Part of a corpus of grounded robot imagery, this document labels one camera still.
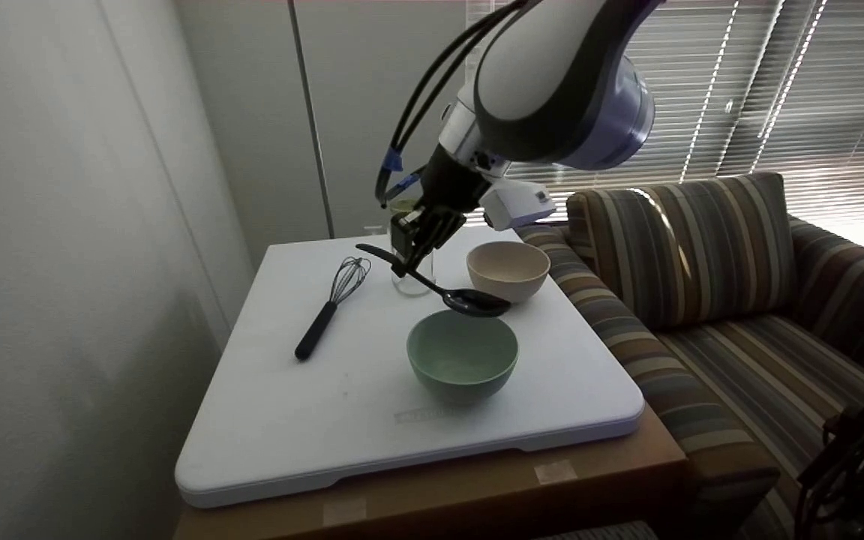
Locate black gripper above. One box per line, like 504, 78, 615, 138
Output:
384, 173, 474, 279

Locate black ladle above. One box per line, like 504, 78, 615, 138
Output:
355, 239, 512, 322

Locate green bowl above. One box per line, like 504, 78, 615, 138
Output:
405, 307, 522, 399

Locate beige bowl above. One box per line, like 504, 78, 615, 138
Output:
465, 236, 555, 307

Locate thin metal stand pole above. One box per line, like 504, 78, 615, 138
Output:
284, 0, 340, 239

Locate white table board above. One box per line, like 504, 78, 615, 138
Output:
171, 403, 691, 540

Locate striped sofa back cushion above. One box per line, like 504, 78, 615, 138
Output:
565, 171, 799, 337

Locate striped sofa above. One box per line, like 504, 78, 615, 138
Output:
510, 171, 864, 540

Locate white window blinds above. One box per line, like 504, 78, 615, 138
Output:
461, 0, 864, 250

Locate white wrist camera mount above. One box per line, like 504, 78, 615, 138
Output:
476, 176, 562, 234

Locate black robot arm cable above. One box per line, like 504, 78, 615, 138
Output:
371, 0, 540, 210

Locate black metal frame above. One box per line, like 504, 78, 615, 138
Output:
796, 356, 864, 540

